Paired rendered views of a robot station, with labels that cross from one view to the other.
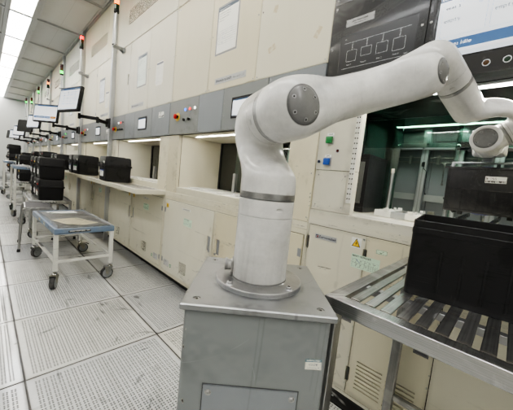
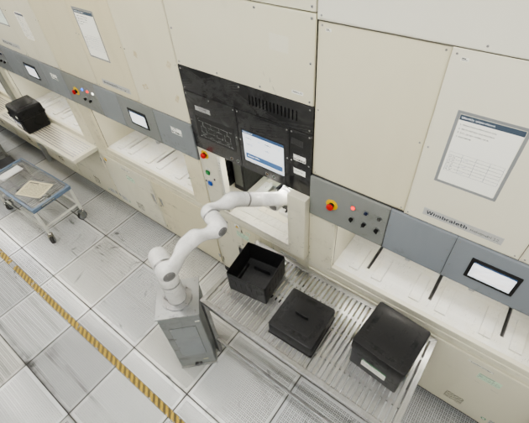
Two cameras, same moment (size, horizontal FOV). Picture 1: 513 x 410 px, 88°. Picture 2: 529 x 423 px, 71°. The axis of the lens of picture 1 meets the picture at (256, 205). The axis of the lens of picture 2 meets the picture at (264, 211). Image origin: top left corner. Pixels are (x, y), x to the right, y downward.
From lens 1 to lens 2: 2.08 m
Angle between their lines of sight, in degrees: 41
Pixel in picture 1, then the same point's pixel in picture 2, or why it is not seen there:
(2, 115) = not seen: outside the picture
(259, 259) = (173, 300)
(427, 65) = (214, 235)
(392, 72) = (202, 236)
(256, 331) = (178, 319)
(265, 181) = (166, 286)
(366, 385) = not seen: hidden behind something
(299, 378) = (194, 323)
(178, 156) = (96, 124)
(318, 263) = not seen: hidden behind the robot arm
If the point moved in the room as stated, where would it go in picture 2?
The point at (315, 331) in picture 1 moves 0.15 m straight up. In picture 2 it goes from (194, 315) to (189, 304)
